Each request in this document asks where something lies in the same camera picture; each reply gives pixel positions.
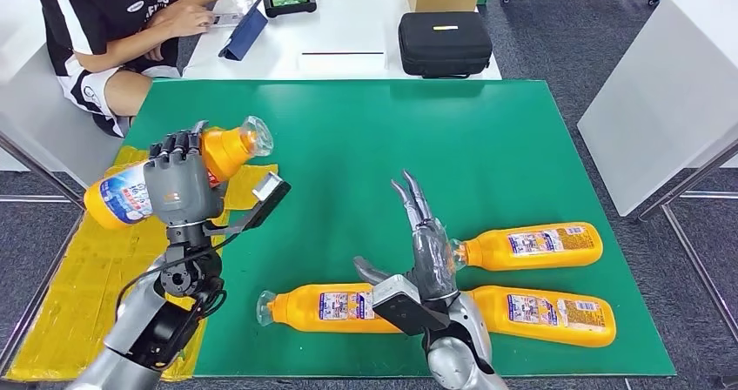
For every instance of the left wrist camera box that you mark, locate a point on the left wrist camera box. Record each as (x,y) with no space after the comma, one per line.
(268,200)

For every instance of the black zippered case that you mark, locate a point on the black zippered case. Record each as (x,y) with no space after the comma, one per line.
(445,46)

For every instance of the yellow taped cardboard sheet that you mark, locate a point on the yellow taped cardboard sheet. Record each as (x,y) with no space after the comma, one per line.
(69,295)

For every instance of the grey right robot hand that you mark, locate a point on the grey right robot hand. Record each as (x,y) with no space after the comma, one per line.
(435,260)

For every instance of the white bench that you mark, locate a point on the white bench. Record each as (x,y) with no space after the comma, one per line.
(34,116)

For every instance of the metal table frame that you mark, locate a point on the metal table frame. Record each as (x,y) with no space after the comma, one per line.
(697,263)
(40,171)

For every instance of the green table mat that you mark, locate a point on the green table mat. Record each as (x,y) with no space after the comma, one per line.
(403,145)

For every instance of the blue tablet cover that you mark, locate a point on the blue tablet cover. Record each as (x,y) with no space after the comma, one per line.
(247,32)

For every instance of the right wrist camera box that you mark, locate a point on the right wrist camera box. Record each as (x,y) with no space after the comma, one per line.
(403,306)

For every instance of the person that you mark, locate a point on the person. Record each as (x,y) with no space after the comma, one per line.
(86,7)

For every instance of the large white table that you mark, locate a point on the large white table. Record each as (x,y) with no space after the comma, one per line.
(663,99)

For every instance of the orange bottle with clear cap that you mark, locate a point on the orange bottle with clear cap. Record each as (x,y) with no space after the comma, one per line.
(548,330)
(305,318)
(536,257)
(230,151)

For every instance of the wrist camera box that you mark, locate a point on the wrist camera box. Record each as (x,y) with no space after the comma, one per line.
(403,306)
(268,200)

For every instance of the smartphone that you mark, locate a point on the smartphone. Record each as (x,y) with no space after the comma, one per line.
(228,18)

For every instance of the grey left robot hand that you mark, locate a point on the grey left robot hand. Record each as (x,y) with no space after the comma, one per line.
(179,185)

